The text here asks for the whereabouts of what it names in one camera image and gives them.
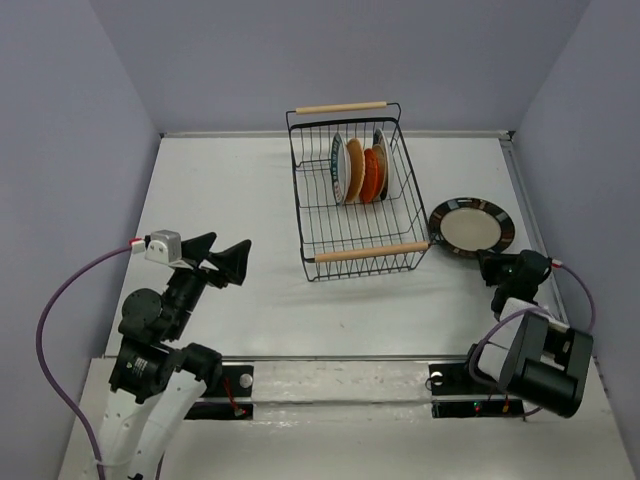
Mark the black wire dish rack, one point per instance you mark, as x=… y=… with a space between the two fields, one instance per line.
x=354 y=239

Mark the cream plate with characters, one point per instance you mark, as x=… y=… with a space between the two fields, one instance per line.
x=382 y=181

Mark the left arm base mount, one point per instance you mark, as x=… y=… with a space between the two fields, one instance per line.
x=230 y=399

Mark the black rimmed cream plate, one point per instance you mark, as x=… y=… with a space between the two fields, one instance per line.
x=464 y=225

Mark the white plate green red rim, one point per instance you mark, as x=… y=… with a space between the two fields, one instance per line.
x=380 y=139

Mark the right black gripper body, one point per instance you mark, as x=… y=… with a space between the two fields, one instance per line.
x=509 y=261

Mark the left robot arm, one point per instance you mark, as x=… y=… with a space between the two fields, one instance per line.
x=153 y=386

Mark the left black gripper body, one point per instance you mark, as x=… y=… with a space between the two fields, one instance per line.
x=187 y=285

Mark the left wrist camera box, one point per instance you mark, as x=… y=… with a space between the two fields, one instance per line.
x=163 y=247

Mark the woven tan wicker plate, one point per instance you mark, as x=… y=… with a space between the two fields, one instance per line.
x=357 y=169

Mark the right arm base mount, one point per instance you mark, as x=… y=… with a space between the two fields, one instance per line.
x=455 y=395

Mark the orange translucent plate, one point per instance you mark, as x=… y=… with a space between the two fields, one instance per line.
x=367 y=193

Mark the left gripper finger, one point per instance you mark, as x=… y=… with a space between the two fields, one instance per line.
x=196 y=249
x=231 y=264

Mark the white plate dark green rim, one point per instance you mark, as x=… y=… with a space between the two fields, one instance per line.
x=340 y=168

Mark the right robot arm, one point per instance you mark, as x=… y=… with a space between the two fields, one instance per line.
x=528 y=353

